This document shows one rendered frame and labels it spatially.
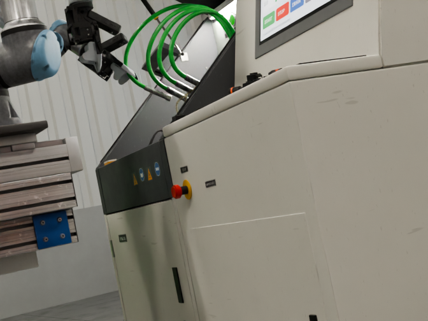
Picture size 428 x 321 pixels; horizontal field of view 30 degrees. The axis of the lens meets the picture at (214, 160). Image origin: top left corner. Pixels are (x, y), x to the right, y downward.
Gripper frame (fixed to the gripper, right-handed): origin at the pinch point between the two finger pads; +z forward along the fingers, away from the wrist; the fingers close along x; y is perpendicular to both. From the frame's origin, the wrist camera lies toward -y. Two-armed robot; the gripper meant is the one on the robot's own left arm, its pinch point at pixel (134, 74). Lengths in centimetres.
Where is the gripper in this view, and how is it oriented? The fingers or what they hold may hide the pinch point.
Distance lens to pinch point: 267.7
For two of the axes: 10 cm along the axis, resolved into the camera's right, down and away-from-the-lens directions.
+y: -5.9, 8.1, -0.5
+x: -2.4, -2.3, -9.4
